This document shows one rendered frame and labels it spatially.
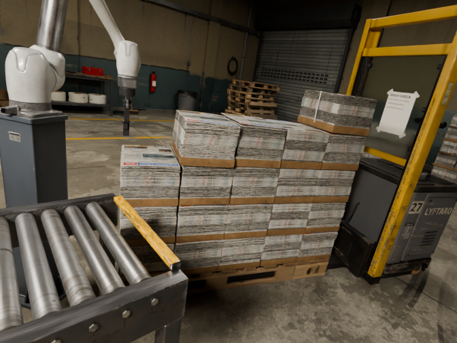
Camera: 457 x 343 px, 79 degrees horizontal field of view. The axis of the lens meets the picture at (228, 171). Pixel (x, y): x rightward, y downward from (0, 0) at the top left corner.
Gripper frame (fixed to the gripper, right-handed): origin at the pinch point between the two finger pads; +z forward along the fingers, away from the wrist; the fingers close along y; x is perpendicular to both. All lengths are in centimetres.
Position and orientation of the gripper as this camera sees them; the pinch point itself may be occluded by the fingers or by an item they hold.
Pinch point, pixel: (126, 128)
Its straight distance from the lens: 153.2
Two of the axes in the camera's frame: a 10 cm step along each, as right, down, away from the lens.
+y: -3.4, -3.4, 8.8
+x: -9.3, -0.2, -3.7
